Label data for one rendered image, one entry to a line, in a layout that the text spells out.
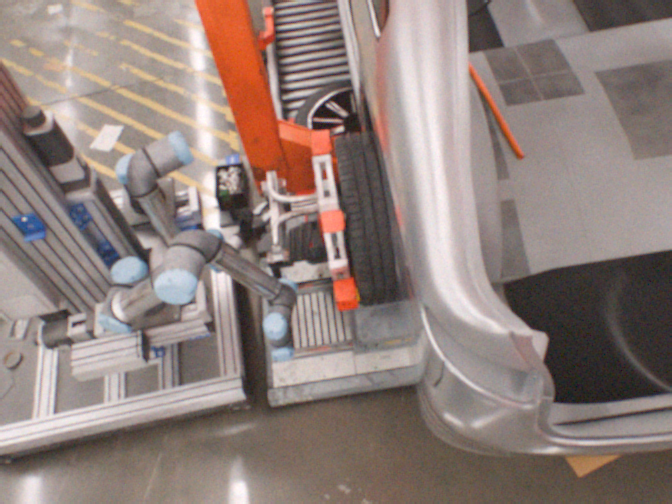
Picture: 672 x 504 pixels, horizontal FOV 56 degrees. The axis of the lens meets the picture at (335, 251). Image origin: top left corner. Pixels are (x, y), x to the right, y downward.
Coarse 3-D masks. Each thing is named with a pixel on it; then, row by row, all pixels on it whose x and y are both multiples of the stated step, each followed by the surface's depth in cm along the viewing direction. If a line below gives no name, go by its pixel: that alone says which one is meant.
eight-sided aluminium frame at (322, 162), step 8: (312, 160) 226; (320, 160) 225; (328, 160) 224; (320, 168) 225; (328, 168) 222; (320, 176) 221; (328, 176) 220; (320, 184) 218; (320, 192) 216; (336, 192) 262; (320, 200) 214; (328, 200) 214; (336, 200) 214; (320, 208) 213; (328, 208) 213; (336, 208) 213; (328, 240) 215; (344, 240) 266; (328, 248) 216; (344, 248) 216; (328, 256) 216; (336, 256) 218; (344, 256) 216; (336, 264) 217; (344, 264) 217; (336, 272) 219; (344, 272) 220
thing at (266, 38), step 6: (264, 12) 382; (270, 12) 380; (264, 18) 385; (270, 18) 379; (270, 24) 376; (270, 30) 373; (264, 36) 369; (270, 36) 371; (258, 42) 369; (264, 42) 369; (270, 42) 374; (264, 48) 373
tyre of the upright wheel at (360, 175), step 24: (336, 144) 224; (360, 144) 222; (360, 168) 213; (360, 192) 210; (384, 192) 209; (360, 216) 208; (384, 216) 208; (360, 240) 209; (384, 240) 210; (360, 264) 212; (384, 264) 213; (360, 288) 220; (384, 288) 222
